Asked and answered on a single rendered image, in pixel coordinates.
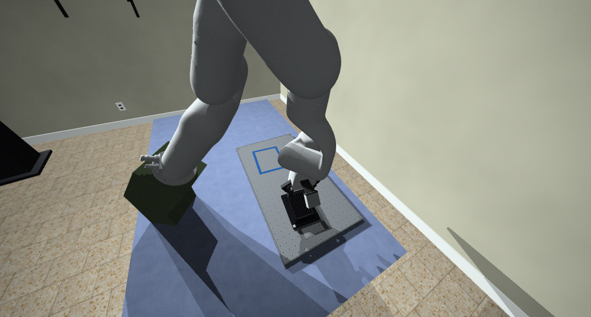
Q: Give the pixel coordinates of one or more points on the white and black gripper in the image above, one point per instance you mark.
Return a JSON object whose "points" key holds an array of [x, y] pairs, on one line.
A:
{"points": [[294, 183]]}

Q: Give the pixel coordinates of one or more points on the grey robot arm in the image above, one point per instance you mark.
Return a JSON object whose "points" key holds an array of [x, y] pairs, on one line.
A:
{"points": [[292, 41]]}

